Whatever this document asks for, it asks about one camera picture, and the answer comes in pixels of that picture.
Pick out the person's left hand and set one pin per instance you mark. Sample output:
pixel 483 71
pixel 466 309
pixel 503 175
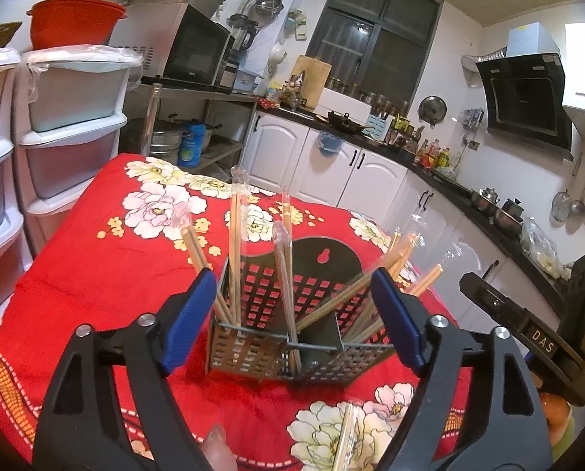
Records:
pixel 220 451

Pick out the clear plastic food bag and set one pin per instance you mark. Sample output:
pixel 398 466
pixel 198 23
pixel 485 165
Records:
pixel 543 250

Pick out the steel shelf rack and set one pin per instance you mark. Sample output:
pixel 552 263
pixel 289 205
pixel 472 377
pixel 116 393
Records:
pixel 199 93

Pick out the person's right hand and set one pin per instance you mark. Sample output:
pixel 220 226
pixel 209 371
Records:
pixel 553 409

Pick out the wooden cutting board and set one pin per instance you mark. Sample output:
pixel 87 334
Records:
pixel 314 78

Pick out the red floral blanket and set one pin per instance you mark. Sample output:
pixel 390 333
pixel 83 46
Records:
pixel 101 279

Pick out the grey perforated utensil holder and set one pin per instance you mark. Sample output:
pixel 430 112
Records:
pixel 346 255

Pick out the white base cabinets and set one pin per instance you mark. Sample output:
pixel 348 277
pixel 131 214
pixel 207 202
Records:
pixel 282 152

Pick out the white container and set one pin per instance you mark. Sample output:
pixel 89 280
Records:
pixel 344 104

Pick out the hanging pot lid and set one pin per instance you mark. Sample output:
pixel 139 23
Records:
pixel 432 110

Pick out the dark framed window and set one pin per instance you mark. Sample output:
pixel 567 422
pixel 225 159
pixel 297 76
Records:
pixel 371 34

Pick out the steel pot with lid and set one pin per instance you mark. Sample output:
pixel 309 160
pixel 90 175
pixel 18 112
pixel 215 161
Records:
pixel 509 217
pixel 485 202

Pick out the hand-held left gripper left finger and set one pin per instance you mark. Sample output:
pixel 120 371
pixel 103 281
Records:
pixel 189 324

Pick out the red plastic basin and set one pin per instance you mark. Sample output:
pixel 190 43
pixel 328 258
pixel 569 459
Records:
pixel 71 22

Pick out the blue hanging bag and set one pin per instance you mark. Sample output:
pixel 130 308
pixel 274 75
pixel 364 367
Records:
pixel 331 143

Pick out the microwave oven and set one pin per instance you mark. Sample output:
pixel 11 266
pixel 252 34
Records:
pixel 189 49

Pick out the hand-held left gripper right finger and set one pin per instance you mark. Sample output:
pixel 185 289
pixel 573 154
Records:
pixel 398 324

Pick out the black range hood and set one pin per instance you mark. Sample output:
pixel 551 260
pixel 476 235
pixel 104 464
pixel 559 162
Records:
pixel 523 93

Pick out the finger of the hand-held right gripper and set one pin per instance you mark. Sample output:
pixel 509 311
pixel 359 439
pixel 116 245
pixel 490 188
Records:
pixel 498 304

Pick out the bunch of bamboo chopsticks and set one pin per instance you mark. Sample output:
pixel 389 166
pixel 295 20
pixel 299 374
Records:
pixel 234 255

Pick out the bamboo chopstick pair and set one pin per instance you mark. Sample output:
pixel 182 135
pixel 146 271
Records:
pixel 345 439

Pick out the steel steamer pot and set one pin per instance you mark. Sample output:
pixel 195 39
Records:
pixel 167 140

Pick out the blue cutlery rack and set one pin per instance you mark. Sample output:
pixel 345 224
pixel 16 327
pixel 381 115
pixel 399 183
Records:
pixel 378 127

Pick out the white round wall object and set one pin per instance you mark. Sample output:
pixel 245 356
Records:
pixel 278 54

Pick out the blue plastic container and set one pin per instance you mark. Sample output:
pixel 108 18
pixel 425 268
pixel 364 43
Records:
pixel 192 147

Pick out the row of condiment bottles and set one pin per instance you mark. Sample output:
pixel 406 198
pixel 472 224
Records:
pixel 427 152

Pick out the hanging steel ladle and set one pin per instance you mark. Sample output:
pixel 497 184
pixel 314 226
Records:
pixel 577 205

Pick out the person's right forearm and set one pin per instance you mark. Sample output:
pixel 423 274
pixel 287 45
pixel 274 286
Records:
pixel 565 439

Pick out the black wok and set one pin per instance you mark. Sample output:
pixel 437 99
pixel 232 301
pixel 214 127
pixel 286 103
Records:
pixel 346 123

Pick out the hanging steel skimmer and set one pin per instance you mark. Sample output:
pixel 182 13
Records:
pixel 561 206

